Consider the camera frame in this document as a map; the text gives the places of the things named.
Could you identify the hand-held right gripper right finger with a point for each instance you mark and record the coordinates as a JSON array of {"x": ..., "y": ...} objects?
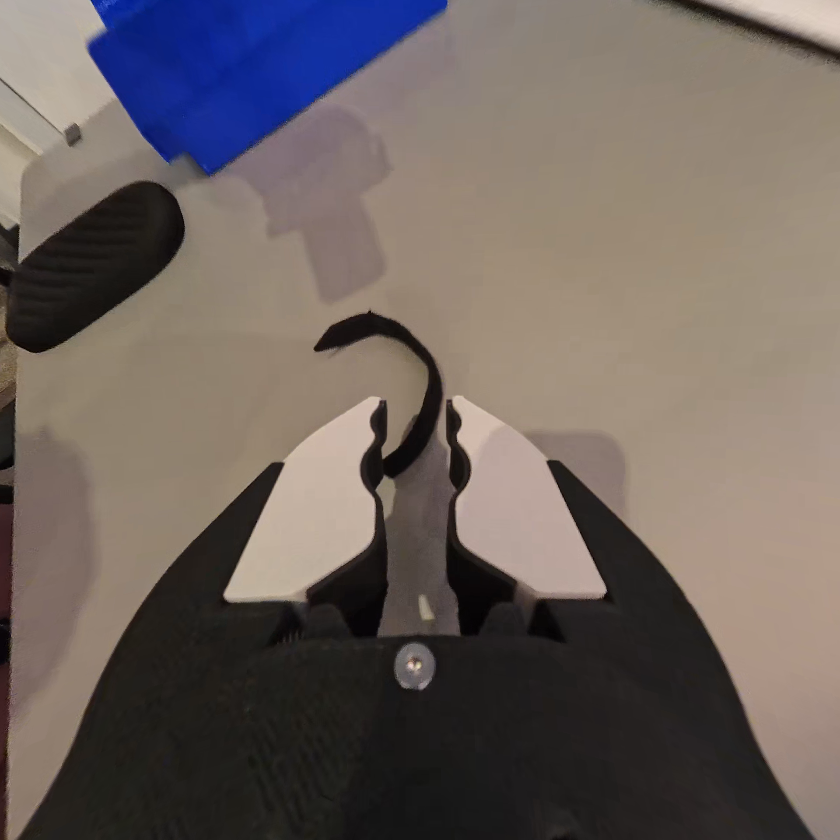
[{"x": 525, "y": 525}]

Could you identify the blue plastic bin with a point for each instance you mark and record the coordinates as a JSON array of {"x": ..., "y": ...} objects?
[{"x": 249, "y": 65}]

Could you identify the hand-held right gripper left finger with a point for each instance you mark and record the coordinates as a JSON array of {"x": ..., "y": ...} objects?
[{"x": 308, "y": 525}]

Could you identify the white flat board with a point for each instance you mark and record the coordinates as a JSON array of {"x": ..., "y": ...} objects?
[{"x": 787, "y": 13}]

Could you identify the black chair armrest pad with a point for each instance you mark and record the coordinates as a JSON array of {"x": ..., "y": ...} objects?
[{"x": 92, "y": 262}]

